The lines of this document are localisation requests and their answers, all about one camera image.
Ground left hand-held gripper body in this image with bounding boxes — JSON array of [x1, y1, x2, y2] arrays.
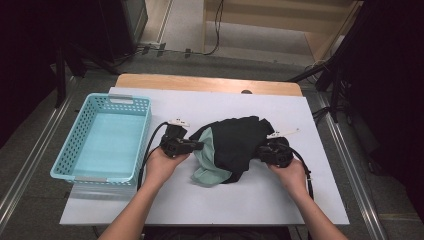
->
[[159, 118, 191, 158]]

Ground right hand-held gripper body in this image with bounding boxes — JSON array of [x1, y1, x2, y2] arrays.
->
[[256, 128, 300, 168]]

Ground black and green shirt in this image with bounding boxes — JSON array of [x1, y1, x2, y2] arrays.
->
[[188, 115, 276, 188]]

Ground turquoise plastic basket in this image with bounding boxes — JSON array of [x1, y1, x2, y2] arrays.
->
[[49, 92, 153, 186]]

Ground person's right hand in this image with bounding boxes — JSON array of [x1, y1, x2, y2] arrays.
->
[[268, 158, 309, 200]]

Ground person's left hand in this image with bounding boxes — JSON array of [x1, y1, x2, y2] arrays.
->
[[144, 149, 190, 191]]

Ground black metal stand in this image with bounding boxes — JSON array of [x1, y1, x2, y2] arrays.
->
[[53, 41, 121, 109], [286, 0, 371, 124]]

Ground black curtain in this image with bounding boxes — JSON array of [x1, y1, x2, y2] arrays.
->
[[0, 0, 104, 149], [343, 0, 424, 223]]

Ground dark cabinet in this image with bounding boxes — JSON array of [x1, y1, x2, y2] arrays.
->
[[98, 0, 149, 63]]

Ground light wooden shelf unit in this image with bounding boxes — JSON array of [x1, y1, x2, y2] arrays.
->
[[200, 0, 365, 63]]

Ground left hand-held gripper black cable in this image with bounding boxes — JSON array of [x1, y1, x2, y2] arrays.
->
[[137, 121, 169, 192]]

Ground hand-held gripper black cable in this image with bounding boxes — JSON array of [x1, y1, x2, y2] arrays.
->
[[137, 121, 169, 192], [289, 145, 315, 201]]

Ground right hand-held gripper black cable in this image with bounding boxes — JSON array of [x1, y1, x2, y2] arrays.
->
[[289, 145, 315, 201]]

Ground black floor cables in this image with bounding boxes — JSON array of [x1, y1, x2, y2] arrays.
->
[[311, 105, 334, 125]]

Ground metal floor rail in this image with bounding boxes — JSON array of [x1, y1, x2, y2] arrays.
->
[[0, 74, 81, 233], [313, 91, 390, 240]]

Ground taped floor cable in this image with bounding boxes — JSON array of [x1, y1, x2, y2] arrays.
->
[[113, 41, 205, 66]]

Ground hanging black cable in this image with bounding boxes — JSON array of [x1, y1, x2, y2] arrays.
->
[[202, 0, 225, 57]]

